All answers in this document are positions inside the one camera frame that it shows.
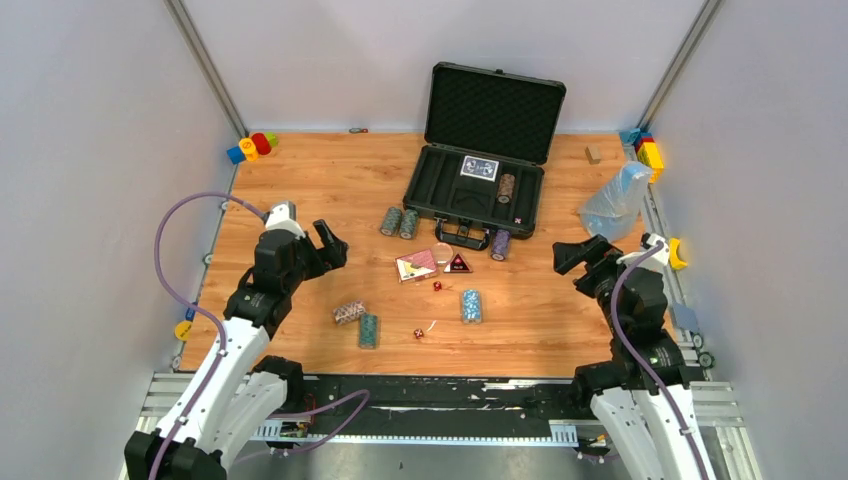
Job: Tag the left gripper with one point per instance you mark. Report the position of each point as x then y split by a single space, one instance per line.
315 249

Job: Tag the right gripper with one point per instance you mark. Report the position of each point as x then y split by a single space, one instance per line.
603 256

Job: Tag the purple poker chip stack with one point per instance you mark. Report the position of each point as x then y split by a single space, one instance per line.
500 245

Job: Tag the olive blue chip stack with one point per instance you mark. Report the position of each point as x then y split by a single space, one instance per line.
391 221
408 224

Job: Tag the red playing card deck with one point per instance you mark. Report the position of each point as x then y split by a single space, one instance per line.
416 266

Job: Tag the light blue chip stack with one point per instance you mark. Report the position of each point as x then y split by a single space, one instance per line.
471 307

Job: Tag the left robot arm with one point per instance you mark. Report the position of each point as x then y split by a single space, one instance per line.
238 385

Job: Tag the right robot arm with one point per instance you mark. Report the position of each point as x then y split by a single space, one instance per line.
642 395

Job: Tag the black poker set case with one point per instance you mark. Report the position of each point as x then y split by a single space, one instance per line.
488 114

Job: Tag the clear plastic bag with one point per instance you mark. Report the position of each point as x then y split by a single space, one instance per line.
614 209

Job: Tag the teal green chip stack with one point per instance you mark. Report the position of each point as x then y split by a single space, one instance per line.
368 331

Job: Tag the brown poker chip stack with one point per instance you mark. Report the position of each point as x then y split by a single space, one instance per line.
506 188

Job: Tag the small wooden block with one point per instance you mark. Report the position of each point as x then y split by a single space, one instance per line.
593 154

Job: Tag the yellow curved toy piece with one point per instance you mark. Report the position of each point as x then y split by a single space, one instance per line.
676 260

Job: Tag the clear round dealer button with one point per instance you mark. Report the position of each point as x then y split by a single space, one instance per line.
442 253

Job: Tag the black triangular all-in marker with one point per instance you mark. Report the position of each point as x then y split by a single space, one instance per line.
458 264

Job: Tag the blue playing card deck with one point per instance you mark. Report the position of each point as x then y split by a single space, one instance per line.
479 168

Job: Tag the colourful toy blocks right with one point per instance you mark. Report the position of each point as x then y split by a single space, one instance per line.
646 150

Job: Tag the colourful toy blocks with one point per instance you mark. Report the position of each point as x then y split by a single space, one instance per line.
251 148
646 150

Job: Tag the colourful toy blocks left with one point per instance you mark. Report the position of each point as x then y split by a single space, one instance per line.
251 148

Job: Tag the yellow round tag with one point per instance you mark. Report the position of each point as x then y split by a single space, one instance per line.
182 330

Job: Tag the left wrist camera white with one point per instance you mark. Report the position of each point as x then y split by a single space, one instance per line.
283 216

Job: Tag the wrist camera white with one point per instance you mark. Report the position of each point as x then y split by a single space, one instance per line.
283 216
654 256

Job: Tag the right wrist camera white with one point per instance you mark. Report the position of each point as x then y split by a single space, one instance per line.
654 256

